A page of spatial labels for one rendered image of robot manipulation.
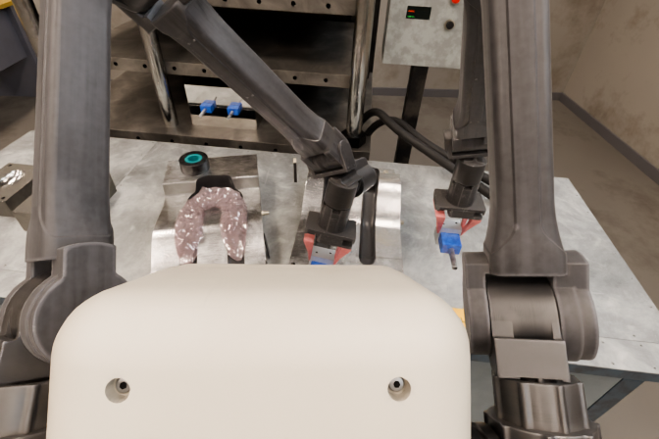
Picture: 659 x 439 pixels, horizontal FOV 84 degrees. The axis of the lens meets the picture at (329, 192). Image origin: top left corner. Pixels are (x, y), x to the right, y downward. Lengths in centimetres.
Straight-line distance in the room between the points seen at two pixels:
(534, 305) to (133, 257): 93
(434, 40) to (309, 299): 131
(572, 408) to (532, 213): 15
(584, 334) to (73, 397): 36
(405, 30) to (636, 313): 105
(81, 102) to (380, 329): 34
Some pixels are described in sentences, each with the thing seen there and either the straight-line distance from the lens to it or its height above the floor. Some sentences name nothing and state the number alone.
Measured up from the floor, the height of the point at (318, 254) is 95.
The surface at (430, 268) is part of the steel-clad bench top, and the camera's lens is 101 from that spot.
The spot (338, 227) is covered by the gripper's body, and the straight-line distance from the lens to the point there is 72.
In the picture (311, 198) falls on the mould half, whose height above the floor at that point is 91.
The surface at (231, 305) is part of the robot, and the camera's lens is 19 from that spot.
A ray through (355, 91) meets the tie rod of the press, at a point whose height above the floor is 101.
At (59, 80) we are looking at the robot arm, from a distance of 43.
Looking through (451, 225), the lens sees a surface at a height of 96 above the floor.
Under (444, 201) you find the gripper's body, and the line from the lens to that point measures 83.
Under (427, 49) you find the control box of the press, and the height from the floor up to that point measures 113.
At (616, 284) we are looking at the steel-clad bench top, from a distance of 121.
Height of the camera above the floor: 154
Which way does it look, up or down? 39 degrees down
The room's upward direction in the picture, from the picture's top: 3 degrees clockwise
